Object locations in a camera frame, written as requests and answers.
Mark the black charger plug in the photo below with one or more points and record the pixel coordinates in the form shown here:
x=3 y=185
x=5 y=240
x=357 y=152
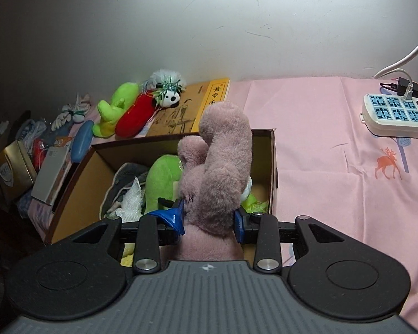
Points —
x=401 y=84

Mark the blue glasses case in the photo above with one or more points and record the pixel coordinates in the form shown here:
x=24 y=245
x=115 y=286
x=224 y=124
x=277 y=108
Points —
x=82 y=141

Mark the brown cardboard box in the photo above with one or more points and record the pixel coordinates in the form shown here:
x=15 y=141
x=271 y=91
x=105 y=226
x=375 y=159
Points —
x=80 y=188

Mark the orange printed book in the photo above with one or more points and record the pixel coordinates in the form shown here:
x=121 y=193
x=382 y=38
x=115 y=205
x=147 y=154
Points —
x=63 y=141

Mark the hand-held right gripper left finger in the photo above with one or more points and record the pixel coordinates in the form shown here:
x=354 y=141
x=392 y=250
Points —
x=172 y=221

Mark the bright green plush toy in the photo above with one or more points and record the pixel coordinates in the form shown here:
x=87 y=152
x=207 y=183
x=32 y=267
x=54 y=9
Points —
x=115 y=108

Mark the red packet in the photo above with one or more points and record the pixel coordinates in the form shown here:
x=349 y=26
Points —
x=38 y=153

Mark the pink printed bedsheet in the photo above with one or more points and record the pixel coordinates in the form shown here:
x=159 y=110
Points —
x=317 y=146

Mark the yellow book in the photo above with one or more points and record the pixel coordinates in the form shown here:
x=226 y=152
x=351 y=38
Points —
x=188 y=111

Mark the green frog plush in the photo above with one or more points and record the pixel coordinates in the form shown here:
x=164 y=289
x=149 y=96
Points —
x=160 y=181

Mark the white towel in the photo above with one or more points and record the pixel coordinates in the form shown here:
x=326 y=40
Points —
x=132 y=200

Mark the white power strip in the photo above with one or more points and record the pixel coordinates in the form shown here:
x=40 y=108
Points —
x=397 y=125

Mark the grey-green cloth pouch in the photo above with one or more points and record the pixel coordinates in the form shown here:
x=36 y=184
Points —
x=125 y=177

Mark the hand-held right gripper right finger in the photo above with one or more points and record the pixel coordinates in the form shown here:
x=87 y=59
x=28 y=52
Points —
x=239 y=226

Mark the pink plush toy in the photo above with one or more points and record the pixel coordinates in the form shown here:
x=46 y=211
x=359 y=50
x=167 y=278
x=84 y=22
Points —
x=216 y=167

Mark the gold paper bag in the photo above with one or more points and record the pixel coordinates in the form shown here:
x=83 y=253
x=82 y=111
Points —
x=14 y=170

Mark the neon yellow plush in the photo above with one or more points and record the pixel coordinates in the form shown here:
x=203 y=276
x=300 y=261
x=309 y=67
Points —
x=261 y=207

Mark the clear plastic bag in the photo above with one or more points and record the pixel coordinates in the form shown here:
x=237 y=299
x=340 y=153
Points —
x=29 y=128

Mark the blue patterned packet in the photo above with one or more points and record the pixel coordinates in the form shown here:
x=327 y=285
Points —
x=24 y=203

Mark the panda plush with red body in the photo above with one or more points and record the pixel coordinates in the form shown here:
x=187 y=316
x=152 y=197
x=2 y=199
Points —
x=136 y=118

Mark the white thick book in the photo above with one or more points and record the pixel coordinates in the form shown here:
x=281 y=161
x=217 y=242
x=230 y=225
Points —
x=50 y=174

